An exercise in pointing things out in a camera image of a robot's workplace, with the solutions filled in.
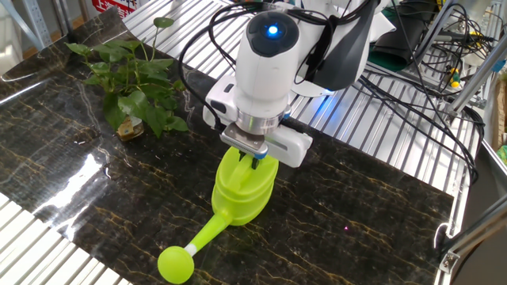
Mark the green potted plant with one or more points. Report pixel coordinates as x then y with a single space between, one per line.
130 103

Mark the yellow green screwdriver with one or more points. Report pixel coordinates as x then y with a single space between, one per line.
454 81

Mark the aluminium profile with bracket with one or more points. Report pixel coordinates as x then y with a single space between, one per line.
475 233

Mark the white paper sheet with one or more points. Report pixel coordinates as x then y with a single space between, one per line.
382 25

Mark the grey slotted angle post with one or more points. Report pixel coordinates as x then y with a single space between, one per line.
35 20

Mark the black fabric pouch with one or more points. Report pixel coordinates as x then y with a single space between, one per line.
400 43

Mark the green desk mat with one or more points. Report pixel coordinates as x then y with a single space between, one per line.
382 61

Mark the thick aluminium profile post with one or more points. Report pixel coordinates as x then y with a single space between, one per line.
475 77

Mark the red white sign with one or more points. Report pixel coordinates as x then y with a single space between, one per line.
115 6

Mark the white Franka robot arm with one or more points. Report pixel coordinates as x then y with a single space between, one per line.
269 71

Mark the grey diagonal metal bar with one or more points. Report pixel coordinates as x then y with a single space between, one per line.
431 31

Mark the dark marble pattern mat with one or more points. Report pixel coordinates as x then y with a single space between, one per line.
317 217

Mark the silver wrist bracket blue caps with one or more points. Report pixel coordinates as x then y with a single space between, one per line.
245 142

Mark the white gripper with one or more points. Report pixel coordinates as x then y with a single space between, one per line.
291 146

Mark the lime green watering can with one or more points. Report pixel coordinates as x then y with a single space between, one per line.
241 190

